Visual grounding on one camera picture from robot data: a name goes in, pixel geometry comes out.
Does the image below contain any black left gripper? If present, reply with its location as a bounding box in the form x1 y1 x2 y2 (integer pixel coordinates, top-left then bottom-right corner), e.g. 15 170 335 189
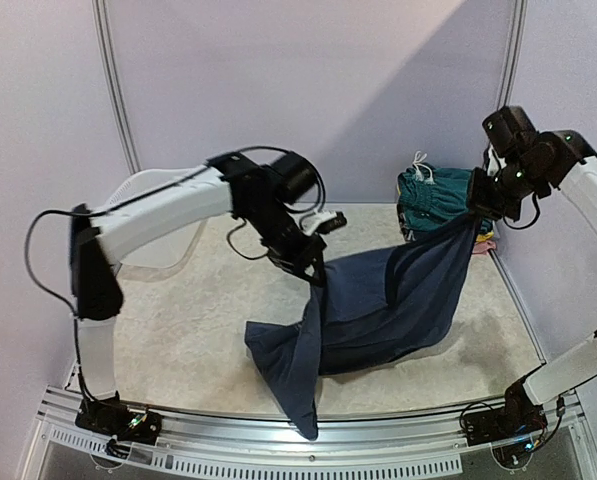
243 200 329 287

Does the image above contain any navy blue garment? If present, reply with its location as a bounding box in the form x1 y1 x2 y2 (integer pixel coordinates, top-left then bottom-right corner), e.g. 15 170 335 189
244 213 481 441

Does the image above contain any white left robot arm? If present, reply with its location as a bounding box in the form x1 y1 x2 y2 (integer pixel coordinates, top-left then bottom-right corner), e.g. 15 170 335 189
70 151 326 434

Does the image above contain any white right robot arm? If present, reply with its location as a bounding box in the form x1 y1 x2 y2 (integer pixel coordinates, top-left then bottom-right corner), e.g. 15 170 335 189
468 130 597 436

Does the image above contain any white plastic laundry basket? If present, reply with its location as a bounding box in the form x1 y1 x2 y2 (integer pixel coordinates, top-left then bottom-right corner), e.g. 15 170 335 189
104 169 201 269

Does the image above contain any pink folded garment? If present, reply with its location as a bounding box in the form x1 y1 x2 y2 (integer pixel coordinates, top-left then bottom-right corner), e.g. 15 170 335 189
472 239 497 255

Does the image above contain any black white patterned garment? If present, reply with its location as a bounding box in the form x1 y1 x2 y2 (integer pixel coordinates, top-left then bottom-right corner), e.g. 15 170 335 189
397 209 416 243

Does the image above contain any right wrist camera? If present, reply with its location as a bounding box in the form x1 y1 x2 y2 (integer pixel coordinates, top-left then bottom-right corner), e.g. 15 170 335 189
482 106 538 157

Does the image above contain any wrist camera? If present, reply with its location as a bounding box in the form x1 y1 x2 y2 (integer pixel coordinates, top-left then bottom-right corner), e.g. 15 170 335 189
482 106 538 157
271 152 317 204

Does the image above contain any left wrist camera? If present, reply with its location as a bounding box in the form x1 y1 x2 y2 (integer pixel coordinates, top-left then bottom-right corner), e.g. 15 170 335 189
271 152 317 204

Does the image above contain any right aluminium frame post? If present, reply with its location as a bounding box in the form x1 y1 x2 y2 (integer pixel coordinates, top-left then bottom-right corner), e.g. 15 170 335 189
496 0 528 109

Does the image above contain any aluminium frame post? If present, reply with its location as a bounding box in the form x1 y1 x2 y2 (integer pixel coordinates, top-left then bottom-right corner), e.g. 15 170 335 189
92 0 141 174
496 0 528 109

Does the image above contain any aluminium front rail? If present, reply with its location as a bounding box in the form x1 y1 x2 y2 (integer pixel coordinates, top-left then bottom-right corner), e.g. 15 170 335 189
35 387 592 474

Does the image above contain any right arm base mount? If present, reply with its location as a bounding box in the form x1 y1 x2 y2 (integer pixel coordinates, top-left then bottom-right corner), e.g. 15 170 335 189
459 377 566 469

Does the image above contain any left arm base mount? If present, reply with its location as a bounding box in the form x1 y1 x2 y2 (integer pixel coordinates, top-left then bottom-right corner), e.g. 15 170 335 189
75 394 163 460

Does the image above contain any left aluminium frame post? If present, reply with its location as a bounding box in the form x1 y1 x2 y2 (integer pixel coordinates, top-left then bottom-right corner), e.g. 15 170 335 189
92 0 141 174

